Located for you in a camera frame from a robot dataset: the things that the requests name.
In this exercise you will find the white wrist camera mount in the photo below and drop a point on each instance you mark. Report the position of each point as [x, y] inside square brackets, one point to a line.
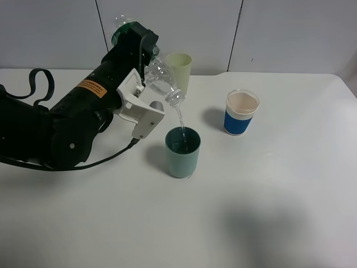
[145, 117]

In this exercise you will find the clear plastic water bottle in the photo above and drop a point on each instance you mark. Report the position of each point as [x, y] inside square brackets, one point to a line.
[158, 75]

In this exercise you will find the blue sleeved glass cup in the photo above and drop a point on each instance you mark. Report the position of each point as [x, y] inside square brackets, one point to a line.
[241, 106]

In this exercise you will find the pale yellow plastic cup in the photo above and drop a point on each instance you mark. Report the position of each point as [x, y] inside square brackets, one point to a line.
[180, 65]

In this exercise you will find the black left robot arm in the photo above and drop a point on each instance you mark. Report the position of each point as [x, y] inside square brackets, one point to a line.
[61, 137]

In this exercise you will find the teal green plastic cup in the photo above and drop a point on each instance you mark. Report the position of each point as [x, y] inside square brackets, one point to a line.
[182, 151]

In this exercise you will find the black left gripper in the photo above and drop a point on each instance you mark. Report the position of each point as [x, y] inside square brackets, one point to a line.
[98, 91]

